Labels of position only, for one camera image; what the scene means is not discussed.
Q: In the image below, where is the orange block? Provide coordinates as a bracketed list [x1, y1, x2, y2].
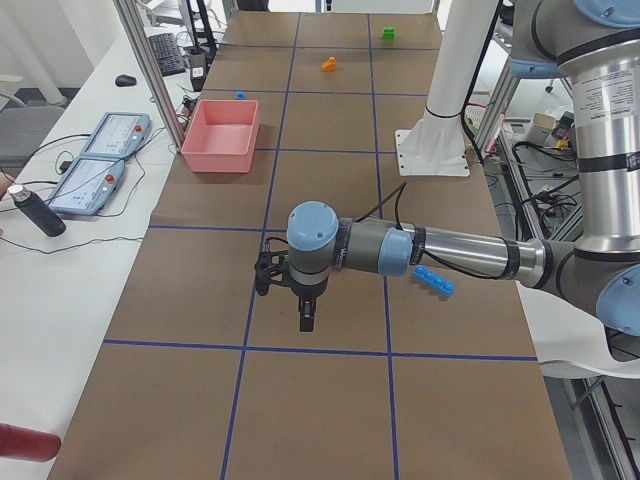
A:
[321, 56, 337, 72]

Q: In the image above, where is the green block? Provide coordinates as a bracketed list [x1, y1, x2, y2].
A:
[382, 27, 397, 41]

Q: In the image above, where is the teach pendant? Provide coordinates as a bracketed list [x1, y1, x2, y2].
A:
[48, 157, 125, 216]
[81, 112, 151, 159]

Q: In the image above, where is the upper teach pendant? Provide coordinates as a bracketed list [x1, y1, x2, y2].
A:
[81, 112, 151, 159]

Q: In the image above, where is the black keyboard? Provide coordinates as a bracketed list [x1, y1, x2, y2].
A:
[147, 33, 186, 77]

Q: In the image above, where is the white chair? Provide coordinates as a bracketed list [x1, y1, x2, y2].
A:
[516, 283, 639, 380]

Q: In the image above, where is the red bottle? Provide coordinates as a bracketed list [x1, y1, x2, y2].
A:
[1, 423, 61, 462]

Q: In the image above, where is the pink plastic box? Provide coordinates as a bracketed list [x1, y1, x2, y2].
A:
[181, 100, 260, 174]

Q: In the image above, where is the long blue block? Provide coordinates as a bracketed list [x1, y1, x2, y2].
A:
[412, 265, 456, 297]

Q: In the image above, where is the aluminium frame post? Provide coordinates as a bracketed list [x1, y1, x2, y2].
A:
[113, 0, 185, 152]

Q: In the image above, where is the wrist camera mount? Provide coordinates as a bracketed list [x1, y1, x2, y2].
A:
[254, 237, 291, 296]

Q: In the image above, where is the lower teach pendant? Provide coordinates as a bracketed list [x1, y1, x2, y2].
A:
[48, 157, 125, 216]

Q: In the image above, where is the black computer mouse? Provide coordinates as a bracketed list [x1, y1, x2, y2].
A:
[114, 74, 137, 87]

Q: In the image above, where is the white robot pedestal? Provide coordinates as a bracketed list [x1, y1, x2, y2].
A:
[395, 0, 499, 177]

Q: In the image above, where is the black water bottle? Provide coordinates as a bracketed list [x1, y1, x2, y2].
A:
[7, 184, 66, 237]

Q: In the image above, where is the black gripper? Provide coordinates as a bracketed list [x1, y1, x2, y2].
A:
[291, 279, 328, 332]

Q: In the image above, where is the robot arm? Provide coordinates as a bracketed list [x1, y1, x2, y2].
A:
[255, 1, 639, 335]

